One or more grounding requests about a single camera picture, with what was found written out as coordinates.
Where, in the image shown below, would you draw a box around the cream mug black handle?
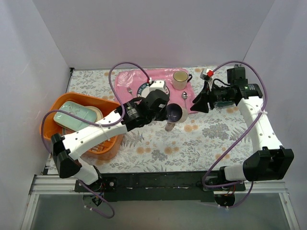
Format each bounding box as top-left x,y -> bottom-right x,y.
172,71 -> 192,90

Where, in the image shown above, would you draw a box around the floral tablecloth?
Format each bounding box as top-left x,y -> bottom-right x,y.
66,66 -> 267,173

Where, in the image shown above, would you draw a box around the metal spoon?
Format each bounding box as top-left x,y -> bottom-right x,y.
181,91 -> 188,109

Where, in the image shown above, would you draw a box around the metal fork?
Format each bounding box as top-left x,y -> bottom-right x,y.
127,87 -> 135,98

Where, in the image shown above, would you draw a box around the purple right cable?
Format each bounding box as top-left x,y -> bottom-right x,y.
201,60 -> 266,208

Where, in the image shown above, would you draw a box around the dark green mug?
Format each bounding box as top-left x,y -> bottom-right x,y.
214,101 -> 234,107

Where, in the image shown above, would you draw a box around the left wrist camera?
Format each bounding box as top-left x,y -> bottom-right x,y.
149,78 -> 166,92

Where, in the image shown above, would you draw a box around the pink mug purple inside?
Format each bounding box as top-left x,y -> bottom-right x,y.
165,103 -> 188,132

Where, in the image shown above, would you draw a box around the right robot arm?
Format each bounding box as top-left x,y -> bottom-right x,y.
191,67 -> 294,191

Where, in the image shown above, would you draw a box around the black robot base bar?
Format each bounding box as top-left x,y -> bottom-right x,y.
95,165 -> 240,202

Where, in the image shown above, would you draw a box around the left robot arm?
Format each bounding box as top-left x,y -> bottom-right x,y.
51,90 -> 169,192

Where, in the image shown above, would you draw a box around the cream and pink branch plate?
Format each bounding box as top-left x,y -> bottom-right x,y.
86,106 -> 104,122

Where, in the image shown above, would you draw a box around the pink cloth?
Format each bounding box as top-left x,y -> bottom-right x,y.
114,68 -> 195,114

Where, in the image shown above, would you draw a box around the white plate green rim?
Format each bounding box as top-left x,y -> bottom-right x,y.
137,83 -> 170,98

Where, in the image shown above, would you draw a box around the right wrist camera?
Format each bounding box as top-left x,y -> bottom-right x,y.
200,69 -> 214,83

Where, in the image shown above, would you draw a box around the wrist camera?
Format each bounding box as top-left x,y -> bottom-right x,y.
200,69 -> 214,83
149,78 -> 166,92

